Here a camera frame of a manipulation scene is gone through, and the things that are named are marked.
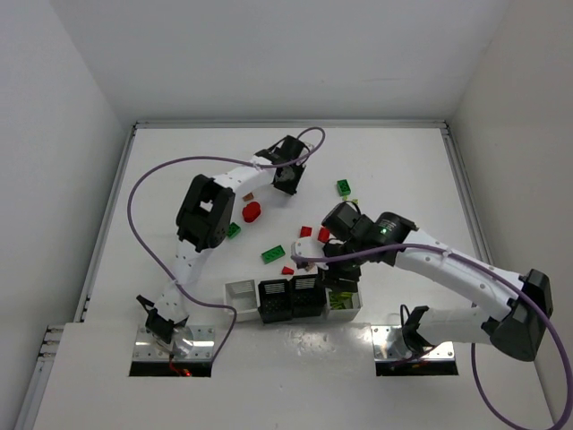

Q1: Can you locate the red round lego piece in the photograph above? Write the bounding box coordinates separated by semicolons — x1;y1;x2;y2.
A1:
242;201;261;223

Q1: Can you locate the green long lego brick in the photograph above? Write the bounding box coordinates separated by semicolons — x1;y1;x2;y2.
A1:
261;245;286;264

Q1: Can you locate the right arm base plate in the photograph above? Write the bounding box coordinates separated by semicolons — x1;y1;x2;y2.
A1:
371;325;456;365

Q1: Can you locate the lime square lego brick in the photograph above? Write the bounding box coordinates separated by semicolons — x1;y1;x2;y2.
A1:
329;291;355;310

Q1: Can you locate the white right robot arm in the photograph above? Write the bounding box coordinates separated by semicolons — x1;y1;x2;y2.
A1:
319;202;552;362

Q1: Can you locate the white bin far right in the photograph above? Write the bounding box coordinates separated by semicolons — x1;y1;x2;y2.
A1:
325;290;363;322

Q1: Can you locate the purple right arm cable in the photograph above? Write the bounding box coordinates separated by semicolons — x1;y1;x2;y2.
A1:
290;243;568;430

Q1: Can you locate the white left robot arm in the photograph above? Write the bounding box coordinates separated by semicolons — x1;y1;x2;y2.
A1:
127;135;319;345

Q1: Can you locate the white bin far left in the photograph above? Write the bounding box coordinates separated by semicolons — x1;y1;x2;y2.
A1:
224;279;260;323

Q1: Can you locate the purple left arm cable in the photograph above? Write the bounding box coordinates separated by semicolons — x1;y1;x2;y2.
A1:
127;126;327;359

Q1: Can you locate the black bin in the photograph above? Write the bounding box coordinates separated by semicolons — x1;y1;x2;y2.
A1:
258;279;293;324
291;275;326;318

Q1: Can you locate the red rectangular lego brick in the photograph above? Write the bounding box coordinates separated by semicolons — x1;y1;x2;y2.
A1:
317;227;330;244

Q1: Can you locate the green upside-down lego brick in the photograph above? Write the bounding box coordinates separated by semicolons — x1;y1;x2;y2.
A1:
336;179;351;197

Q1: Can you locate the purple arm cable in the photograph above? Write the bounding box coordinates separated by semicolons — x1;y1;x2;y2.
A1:
127;126;327;359
290;243;568;430

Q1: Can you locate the white bin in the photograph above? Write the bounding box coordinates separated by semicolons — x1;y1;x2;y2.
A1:
224;279;260;323
325;290;363;322

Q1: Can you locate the red square lego brick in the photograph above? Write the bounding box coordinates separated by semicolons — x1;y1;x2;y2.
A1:
300;226;312;237

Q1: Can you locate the black bin left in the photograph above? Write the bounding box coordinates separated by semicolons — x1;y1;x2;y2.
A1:
258;279;293;324

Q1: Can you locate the black bin right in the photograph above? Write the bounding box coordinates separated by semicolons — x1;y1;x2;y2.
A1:
291;275;326;318

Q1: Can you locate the green square lego brick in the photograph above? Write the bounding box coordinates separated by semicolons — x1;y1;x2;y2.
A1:
227;222;241;239

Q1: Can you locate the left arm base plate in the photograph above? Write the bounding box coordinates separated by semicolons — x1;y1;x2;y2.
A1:
133;325;216;362

